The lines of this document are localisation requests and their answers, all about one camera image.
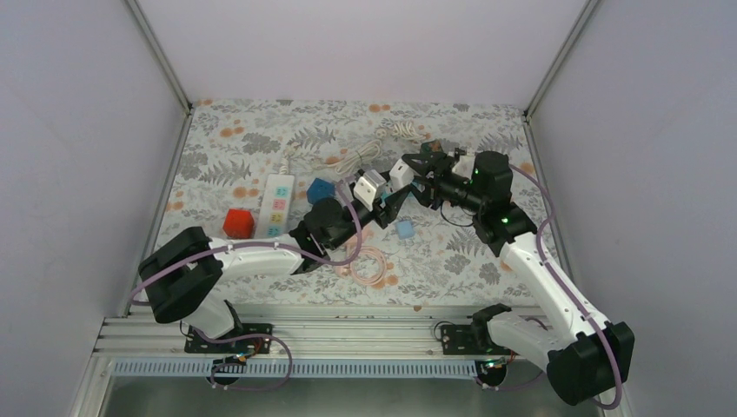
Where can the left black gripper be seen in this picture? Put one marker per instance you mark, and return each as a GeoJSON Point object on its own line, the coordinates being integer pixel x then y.
{"type": "Point", "coordinates": [390, 208]}

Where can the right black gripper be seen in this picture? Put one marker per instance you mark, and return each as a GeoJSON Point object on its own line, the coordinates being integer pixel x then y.
{"type": "Point", "coordinates": [429, 194]}

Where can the white cube adapter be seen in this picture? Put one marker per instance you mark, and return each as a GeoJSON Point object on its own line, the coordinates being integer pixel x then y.
{"type": "Point", "coordinates": [400, 176]}

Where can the dark green cube socket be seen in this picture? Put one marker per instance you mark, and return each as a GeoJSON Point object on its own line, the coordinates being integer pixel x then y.
{"type": "Point", "coordinates": [431, 147]}

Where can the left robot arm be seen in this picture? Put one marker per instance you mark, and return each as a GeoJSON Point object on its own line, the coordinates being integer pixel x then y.
{"type": "Point", "coordinates": [178, 279]}

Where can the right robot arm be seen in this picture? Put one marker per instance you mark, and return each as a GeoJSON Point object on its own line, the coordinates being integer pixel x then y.
{"type": "Point", "coordinates": [584, 355]}

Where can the light blue plug adapter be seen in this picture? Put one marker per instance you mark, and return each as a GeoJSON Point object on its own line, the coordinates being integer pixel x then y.
{"type": "Point", "coordinates": [404, 229]}

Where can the dark blue cube socket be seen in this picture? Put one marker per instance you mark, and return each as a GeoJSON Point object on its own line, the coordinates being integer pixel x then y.
{"type": "Point", "coordinates": [319, 189]}

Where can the white multicolour power strip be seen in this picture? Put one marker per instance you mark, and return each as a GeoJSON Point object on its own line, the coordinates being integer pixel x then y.
{"type": "Point", "coordinates": [277, 197]}

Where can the red cube socket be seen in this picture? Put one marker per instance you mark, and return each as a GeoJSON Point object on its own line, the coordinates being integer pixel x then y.
{"type": "Point", "coordinates": [238, 224]}

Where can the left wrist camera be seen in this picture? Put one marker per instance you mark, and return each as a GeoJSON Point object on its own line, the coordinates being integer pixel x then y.
{"type": "Point", "coordinates": [369, 187]}

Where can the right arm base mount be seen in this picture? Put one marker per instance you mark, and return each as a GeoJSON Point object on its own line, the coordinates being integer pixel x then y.
{"type": "Point", "coordinates": [491, 374]}

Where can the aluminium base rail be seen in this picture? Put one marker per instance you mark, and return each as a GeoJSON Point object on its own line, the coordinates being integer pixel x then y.
{"type": "Point", "coordinates": [287, 342]}

